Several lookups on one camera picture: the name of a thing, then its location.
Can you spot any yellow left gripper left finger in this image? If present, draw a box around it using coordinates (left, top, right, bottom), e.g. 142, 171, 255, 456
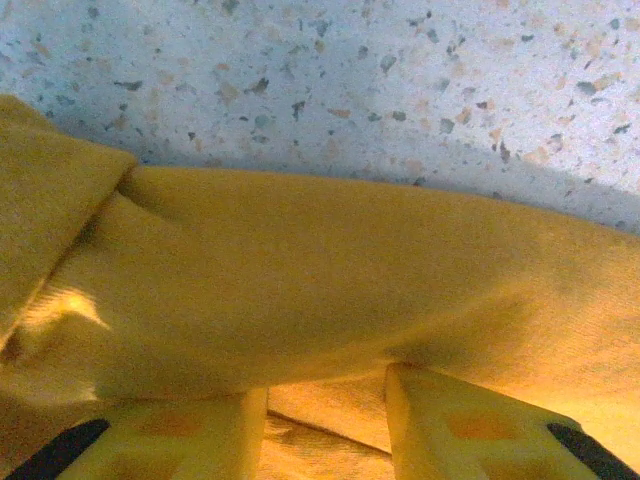
4, 388, 269, 480

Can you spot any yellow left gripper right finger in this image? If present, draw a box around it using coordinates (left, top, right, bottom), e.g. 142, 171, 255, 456
384, 362, 640, 480

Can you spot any yellow t-shirt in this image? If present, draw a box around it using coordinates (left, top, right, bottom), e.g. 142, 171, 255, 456
0, 94, 640, 480

